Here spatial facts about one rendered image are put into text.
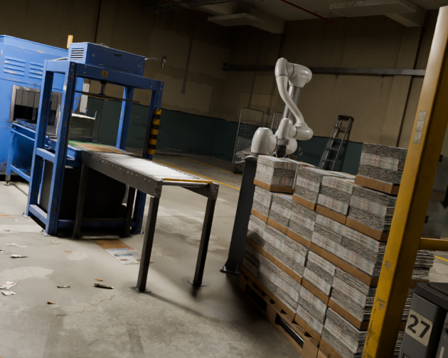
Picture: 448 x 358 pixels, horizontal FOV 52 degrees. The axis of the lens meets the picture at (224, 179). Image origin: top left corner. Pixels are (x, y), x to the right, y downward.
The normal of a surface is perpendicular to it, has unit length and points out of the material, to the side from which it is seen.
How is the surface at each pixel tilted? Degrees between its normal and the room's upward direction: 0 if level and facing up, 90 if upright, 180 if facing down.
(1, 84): 90
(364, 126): 90
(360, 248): 90
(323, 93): 90
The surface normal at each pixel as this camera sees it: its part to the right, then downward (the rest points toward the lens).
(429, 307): -0.92, -0.11
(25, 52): 0.62, 0.21
